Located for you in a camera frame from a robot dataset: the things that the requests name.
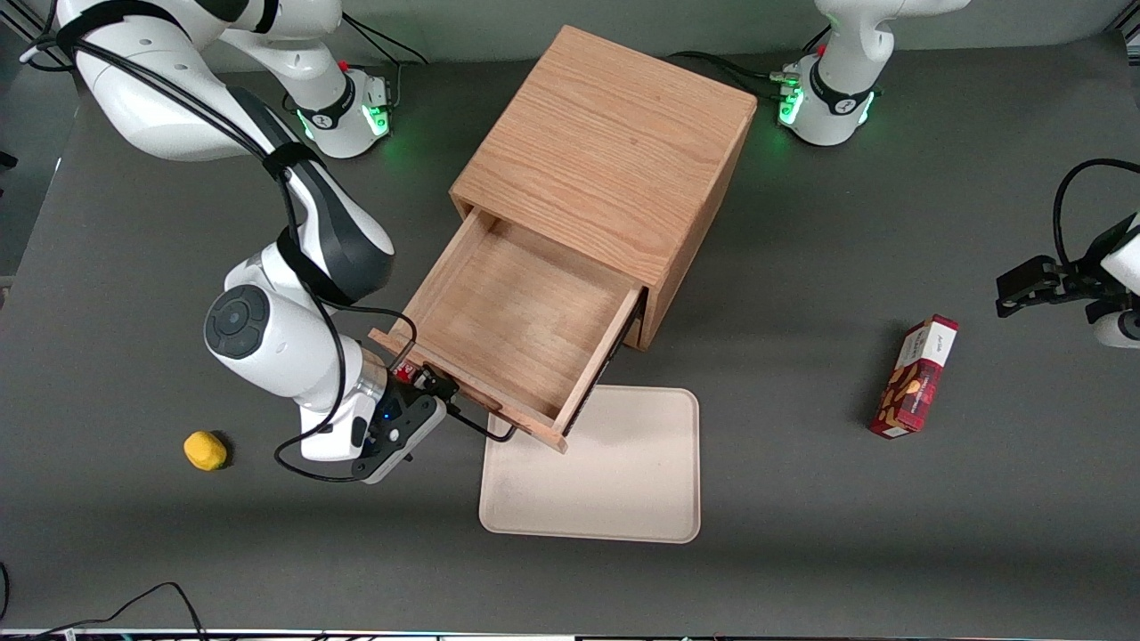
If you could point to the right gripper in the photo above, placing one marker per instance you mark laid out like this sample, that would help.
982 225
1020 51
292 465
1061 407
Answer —
422 378

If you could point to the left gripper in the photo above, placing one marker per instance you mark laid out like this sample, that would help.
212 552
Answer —
1083 274

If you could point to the wooden drawer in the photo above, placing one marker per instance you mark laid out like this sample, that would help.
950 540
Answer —
517 312

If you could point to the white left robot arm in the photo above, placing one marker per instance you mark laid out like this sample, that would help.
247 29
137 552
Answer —
837 80

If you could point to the wooden drawer cabinet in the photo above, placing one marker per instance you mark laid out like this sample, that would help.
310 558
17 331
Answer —
614 142

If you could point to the red cola bottle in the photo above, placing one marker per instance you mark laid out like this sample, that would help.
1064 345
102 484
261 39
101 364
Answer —
406 372

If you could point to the red snack box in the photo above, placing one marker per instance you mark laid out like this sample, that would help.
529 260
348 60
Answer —
917 378

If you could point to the beige plastic tray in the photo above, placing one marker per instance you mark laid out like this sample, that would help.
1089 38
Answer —
614 481

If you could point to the yellow lemon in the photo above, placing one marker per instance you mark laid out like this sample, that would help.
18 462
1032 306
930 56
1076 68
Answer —
205 450

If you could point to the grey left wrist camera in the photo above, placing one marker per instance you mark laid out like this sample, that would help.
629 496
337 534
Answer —
1118 328

